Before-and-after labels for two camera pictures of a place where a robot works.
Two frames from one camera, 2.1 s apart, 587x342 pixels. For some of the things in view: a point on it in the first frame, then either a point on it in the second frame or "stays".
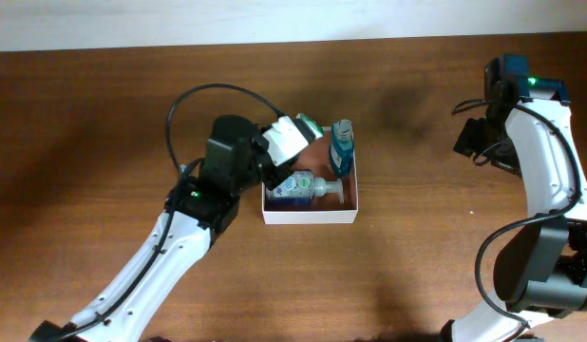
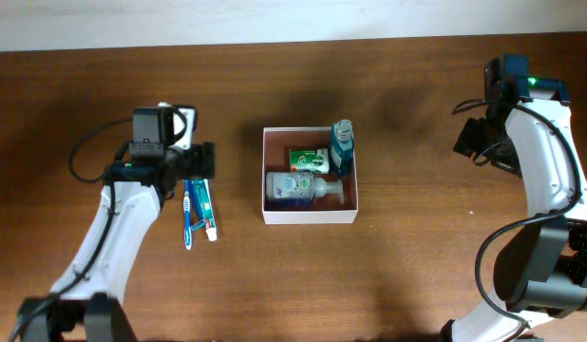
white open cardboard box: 316,159 stays
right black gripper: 471,138 stays
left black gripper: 276,173 to 203,161
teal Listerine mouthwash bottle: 342,148 stays
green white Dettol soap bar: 317,130 to 310,160
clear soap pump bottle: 301,187 stays
